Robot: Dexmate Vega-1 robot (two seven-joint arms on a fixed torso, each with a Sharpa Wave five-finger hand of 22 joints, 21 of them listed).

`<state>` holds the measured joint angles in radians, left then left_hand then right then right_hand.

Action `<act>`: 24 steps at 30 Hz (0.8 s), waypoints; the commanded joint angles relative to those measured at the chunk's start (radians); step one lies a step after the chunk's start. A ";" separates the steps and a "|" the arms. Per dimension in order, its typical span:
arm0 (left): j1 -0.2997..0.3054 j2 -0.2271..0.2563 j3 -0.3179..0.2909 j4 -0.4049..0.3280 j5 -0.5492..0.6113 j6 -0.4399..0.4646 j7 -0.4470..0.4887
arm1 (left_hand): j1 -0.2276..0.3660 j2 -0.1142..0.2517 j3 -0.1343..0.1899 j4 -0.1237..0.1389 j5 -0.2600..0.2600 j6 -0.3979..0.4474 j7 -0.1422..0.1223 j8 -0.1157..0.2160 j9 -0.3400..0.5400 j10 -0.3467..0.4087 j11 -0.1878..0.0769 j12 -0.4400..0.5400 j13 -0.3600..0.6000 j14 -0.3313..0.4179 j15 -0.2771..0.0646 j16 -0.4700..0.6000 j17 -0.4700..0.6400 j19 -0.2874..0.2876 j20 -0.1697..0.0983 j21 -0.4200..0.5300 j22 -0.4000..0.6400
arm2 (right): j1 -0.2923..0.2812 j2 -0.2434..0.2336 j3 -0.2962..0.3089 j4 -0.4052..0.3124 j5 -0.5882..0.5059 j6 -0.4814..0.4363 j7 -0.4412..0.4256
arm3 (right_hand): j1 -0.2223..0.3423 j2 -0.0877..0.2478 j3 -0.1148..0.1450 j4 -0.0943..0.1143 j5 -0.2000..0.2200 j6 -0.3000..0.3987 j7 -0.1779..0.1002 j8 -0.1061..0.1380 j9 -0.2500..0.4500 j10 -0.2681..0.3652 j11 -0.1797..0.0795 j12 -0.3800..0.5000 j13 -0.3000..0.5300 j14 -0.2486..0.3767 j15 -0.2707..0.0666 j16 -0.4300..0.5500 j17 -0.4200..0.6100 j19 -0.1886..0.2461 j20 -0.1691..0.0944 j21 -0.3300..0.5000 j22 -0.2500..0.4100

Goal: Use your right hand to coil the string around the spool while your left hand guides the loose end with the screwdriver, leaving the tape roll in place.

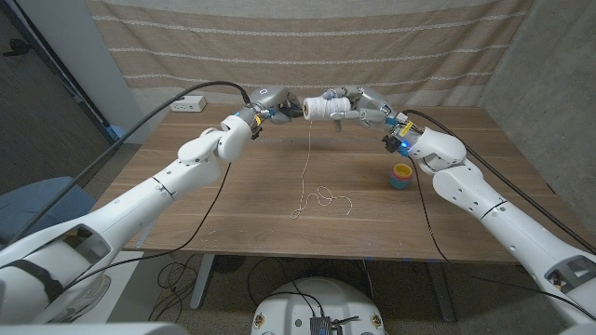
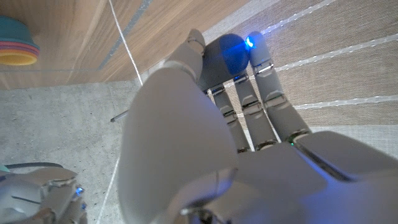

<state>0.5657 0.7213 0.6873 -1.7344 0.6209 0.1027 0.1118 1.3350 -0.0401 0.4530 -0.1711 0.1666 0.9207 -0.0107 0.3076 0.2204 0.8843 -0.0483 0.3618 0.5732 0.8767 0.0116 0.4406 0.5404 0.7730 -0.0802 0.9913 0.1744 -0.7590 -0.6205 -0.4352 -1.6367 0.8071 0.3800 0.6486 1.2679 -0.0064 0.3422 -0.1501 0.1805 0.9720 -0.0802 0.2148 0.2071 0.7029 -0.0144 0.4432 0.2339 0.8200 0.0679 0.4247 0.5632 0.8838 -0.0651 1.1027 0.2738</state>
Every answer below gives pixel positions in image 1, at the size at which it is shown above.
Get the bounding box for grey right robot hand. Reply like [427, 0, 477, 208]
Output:
[323, 85, 406, 134]

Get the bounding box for black floor cables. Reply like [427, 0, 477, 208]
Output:
[147, 253, 220, 322]

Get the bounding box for white string spool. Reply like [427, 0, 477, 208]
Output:
[302, 96, 353, 122]

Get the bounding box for black torso cable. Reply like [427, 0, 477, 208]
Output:
[246, 257, 327, 318]

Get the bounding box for white floor board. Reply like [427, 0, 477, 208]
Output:
[92, 250, 145, 323]

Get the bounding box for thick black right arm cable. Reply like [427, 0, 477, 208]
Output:
[402, 109, 596, 255]

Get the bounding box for beige striped cloth backdrop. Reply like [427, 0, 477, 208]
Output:
[86, 0, 536, 107]

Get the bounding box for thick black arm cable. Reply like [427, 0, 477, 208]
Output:
[8, 81, 252, 246]
[402, 109, 596, 255]

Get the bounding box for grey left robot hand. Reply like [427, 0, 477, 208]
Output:
[239, 85, 304, 127]

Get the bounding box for blue upholstered chair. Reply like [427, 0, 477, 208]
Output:
[0, 175, 97, 248]

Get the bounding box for colourful stacked cups toy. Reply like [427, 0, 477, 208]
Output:
[388, 163, 414, 190]

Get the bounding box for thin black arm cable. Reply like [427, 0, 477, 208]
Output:
[409, 157, 596, 322]
[60, 162, 233, 292]

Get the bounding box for black door frame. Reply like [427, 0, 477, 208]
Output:
[0, 0, 123, 150]

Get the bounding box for grey table leg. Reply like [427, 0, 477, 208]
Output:
[189, 253, 216, 311]
[426, 262, 456, 323]

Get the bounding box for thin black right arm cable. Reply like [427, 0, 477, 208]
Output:
[409, 157, 596, 322]

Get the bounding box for white power strip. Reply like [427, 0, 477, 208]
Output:
[169, 95, 208, 114]

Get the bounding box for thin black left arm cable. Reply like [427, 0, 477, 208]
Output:
[60, 162, 233, 292]

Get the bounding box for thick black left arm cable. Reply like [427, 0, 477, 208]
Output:
[8, 81, 252, 246]

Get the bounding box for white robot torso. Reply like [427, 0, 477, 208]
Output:
[250, 276, 386, 335]

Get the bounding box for white sneaker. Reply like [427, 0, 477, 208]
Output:
[69, 274, 113, 322]

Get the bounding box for white string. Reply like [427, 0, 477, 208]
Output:
[291, 119, 354, 221]

